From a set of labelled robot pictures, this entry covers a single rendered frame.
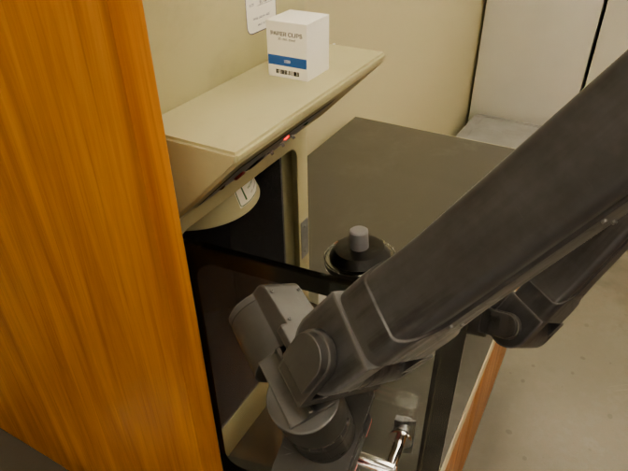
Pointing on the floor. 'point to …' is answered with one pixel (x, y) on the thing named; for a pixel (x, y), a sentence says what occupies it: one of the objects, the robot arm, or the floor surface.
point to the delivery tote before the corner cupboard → (497, 131)
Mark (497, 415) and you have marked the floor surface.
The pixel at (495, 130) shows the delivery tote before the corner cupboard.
